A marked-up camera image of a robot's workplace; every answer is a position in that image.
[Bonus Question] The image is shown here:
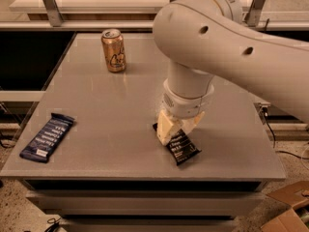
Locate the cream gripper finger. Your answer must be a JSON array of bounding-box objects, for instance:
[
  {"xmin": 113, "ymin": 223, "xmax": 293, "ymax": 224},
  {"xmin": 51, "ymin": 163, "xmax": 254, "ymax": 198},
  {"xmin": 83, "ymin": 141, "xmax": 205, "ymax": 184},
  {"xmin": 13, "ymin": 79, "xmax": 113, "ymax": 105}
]
[
  {"xmin": 182, "ymin": 111, "xmax": 205, "ymax": 134},
  {"xmin": 156, "ymin": 109, "xmax": 182, "ymax": 145}
]

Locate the black chocolate rxbar wrapper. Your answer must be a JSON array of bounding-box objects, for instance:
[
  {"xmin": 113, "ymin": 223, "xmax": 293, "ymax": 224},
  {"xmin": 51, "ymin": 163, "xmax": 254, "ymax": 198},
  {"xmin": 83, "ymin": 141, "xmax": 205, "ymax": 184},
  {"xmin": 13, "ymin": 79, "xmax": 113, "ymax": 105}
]
[{"xmin": 160, "ymin": 130, "xmax": 201, "ymax": 166}]

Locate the metal frame rail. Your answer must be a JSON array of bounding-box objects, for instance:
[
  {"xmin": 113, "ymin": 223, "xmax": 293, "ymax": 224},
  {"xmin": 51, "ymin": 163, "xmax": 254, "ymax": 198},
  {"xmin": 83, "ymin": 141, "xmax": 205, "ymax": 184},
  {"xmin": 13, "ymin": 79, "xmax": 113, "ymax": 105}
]
[{"xmin": 0, "ymin": 0, "xmax": 309, "ymax": 31}]

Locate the black cable on floor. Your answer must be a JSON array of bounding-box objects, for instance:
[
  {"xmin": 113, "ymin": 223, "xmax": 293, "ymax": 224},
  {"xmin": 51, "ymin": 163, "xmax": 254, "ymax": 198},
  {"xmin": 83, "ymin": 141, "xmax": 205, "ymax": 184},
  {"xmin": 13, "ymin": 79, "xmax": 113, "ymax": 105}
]
[{"xmin": 42, "ymin": 217, "xmax": 62, "ymax": 232}]

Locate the brown cardboard box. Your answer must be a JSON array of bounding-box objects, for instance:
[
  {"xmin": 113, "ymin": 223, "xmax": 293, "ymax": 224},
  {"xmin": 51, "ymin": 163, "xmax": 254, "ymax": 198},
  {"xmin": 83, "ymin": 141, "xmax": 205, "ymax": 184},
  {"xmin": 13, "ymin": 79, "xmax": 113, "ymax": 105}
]
[{"xmin": 261, "ymin": 181, "xmax": 309, "ymax": 232}]

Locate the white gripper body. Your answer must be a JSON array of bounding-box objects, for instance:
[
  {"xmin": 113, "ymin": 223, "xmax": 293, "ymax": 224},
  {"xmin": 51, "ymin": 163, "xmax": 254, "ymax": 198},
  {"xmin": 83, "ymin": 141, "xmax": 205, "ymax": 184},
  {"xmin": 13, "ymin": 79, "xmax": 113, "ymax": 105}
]
[{"xmin": 162, "ymin": 80, "xmax": 214, "ymax": 119}]

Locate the blue rxbar wrapper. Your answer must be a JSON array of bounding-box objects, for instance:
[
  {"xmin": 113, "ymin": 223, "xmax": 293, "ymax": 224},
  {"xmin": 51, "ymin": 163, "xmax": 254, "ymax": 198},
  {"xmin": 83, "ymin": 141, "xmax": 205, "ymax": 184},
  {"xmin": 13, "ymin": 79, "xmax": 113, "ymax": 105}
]
[{"xmin": 19, "ymin": 113, "xmax": 74, "ymax": 163}]

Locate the grey drawer cabinet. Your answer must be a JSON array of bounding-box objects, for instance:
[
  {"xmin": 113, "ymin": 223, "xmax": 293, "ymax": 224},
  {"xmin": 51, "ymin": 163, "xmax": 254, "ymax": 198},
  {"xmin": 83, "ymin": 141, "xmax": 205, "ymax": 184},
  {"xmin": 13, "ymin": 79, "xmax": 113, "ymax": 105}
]
[{"xmin": 22, "ymin": 178, "xmax": 264, "ymax": 232}]

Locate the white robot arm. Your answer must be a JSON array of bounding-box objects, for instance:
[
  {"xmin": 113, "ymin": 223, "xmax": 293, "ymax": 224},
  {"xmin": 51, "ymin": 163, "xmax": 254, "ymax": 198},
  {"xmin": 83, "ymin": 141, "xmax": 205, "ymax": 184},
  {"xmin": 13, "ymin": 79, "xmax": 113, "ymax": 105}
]
[{"xmin": 153, "ymin": 0, "xmax": 309, "ymax": 123}]

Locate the orange soda can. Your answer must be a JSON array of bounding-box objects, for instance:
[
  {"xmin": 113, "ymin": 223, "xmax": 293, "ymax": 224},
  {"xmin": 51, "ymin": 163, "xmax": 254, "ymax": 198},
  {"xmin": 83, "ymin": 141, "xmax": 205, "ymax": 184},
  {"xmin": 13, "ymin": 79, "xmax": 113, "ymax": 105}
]
[{"xmin": 101, "ymin": 29, "xmax": 126, "ymax": 73}]

